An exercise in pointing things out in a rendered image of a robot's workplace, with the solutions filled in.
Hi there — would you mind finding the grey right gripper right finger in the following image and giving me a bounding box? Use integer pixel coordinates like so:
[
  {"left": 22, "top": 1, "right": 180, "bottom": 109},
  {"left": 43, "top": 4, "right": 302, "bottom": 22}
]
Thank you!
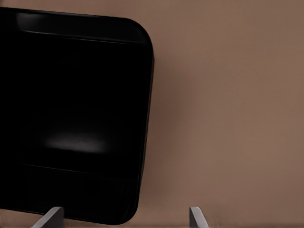
[{"left": 189, "top": 206, "right": 210, "bottom": 228}]

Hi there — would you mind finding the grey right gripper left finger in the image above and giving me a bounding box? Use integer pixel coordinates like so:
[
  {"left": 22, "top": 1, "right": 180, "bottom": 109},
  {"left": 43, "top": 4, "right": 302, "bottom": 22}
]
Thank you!
[{"left": 30, "top": 206, "right": 64, "bottom": 228}]

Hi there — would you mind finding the black rectangular tray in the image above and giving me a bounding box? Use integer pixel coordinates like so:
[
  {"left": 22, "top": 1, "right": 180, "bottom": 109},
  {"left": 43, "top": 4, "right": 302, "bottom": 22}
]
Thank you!
[{"left": 0, "top": 7, "right": 155, "bottom": 226}]

